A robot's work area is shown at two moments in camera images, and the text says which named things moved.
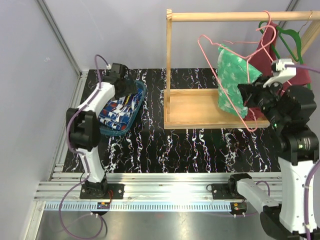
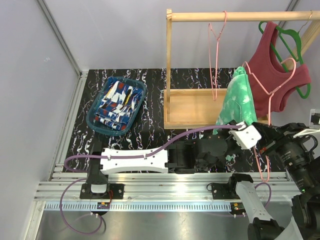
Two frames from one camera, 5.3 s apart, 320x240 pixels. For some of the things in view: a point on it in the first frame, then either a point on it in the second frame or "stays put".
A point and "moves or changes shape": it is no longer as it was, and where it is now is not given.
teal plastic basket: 115,132 stays put
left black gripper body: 126,89 -> 232,146
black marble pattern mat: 151,148 stays put
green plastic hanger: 289,31 stays put
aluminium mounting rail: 153,191 stays put
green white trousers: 233,70 moves or changes shape
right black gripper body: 265,98 -> 267,146
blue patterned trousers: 116,114 stays put
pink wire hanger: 240,54 -> 210,26
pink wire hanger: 260,42 -> 268,173
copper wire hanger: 309,18 stays put
